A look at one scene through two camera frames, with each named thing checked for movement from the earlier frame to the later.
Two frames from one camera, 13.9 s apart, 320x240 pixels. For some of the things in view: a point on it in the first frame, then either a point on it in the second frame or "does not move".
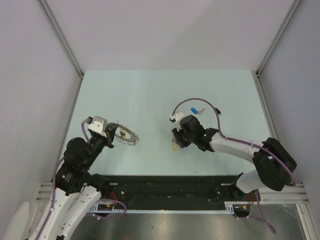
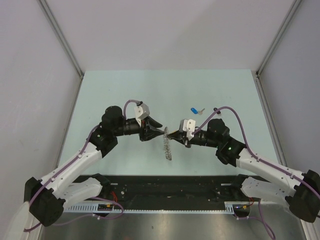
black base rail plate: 179,189 does not move
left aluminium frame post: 61,37 does not move
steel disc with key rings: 132,141 -> 166,144
